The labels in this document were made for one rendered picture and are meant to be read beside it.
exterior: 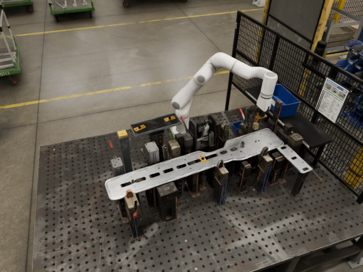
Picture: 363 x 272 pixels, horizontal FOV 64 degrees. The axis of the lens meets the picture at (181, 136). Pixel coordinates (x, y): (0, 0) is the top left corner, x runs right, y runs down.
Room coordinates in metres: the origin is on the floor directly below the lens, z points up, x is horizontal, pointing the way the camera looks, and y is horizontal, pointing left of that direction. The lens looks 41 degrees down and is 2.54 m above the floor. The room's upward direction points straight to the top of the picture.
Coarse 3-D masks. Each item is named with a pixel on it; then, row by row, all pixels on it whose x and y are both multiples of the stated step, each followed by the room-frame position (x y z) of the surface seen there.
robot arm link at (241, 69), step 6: (234, 66) 1.77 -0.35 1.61; (240, 66) 1.76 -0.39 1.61; (246, 66) 1.77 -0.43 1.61; (234, 72) 1.77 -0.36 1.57; (240, 72) 1.75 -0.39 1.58; (246, 72) 1.73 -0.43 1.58; (252, 72) 1.74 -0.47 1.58; (258, 72) 1.78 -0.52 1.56; (264, 72) 1.79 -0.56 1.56; (246, 78) 1.73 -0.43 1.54
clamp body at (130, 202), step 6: (126, 198) 1.11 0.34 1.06; (132, 198) 1.11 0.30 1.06; (126, 204) 1.07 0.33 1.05; (132, 204) 1.06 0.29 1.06; (138, 204) 1.06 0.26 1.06; (126, 210) 1.10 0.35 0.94; (132, 210) 1.04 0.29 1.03; (138, 210) 1.05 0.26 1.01; (132, 216) 1.04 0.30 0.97; (138, 216) 1.05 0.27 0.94; (132, 222) 1.05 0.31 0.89; (138, 222) 1.06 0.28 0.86; (132, 228) 1.04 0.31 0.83; (138, 228) 1.05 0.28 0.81; (132, 234) 1.06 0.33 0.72; (138, 234) 1.05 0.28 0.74; (144, 234) 1.06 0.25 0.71; (132, 240) 1.03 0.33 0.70
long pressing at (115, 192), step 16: (256, 144) 1.67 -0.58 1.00; (272, 144) 1.67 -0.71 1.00; (176, 160) 1.49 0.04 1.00; (192, 160) 1.49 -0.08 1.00; (208, 160) 1.49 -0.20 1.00; (224, 160) 1.49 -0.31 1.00; (240, 160) 1.51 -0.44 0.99; (128, 176) 1.33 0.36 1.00; (144, 176) 1.33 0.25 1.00; (160, 176) 1.33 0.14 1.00; (176, 176) 1.34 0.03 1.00; (112, 192) 1.20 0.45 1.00
